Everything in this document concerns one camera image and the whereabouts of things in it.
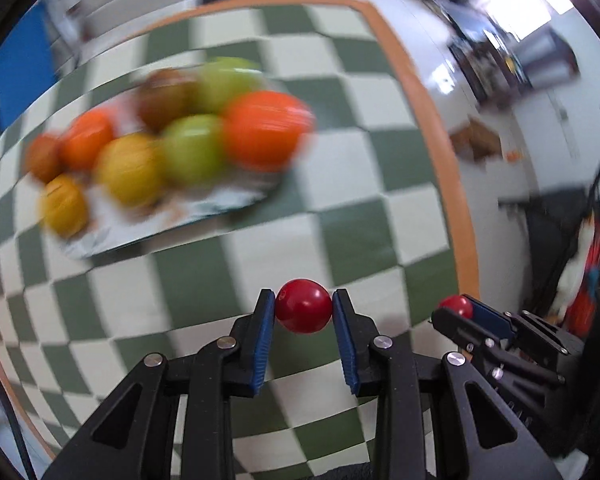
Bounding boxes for green checkered tablecloth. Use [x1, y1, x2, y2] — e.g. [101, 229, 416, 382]
[0, 0, 481, 480]

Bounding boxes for white goose plush toy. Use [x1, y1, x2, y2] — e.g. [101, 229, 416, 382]
[550, 210, 600, 318]

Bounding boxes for floral oval plate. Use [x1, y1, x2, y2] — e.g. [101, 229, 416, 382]
[55, 95, 301, 261]

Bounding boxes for red-green apple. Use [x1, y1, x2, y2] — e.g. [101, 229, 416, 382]
[139, 69, 197, 132]

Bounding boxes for small wooden stool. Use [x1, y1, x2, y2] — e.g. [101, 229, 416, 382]
[450, 117, 503, 161]

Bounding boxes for black cable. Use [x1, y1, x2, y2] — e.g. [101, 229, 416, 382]
[0, 330, 37, 480]

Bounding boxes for round yellow citrus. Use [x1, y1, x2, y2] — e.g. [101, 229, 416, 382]
[39, 175, 89, 237]
[94, 134, 167, 207]

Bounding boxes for orange net bag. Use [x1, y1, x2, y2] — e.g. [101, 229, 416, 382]
[565, 225, 600, 331]

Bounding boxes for green apple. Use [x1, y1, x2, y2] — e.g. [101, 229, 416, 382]
[197, 57, 267, 112]
[161, 114, 227, 187]

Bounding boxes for brownish orange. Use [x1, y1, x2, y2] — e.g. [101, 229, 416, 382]
[26, 134, 63, 182]

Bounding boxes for blue cushioned chair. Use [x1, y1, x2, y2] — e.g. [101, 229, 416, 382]
[0, 5, 56, 131]

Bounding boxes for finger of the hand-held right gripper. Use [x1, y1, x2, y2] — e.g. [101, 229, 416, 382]
[431, 306, 567, 387]
[461, 294, 520, 343]

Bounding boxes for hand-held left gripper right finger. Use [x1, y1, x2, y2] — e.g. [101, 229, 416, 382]
[331, 288, 566, 480]

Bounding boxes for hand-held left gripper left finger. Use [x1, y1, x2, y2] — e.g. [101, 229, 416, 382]
[40, 288, 277, 480]

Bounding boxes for person's dark fleece pants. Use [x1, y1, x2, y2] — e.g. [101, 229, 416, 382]
[320, 462, 376, 480]

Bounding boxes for red cherry tomato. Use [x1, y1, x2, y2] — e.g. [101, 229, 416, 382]
[438, 295, 473, 320]
[275, 278, 333, 335]

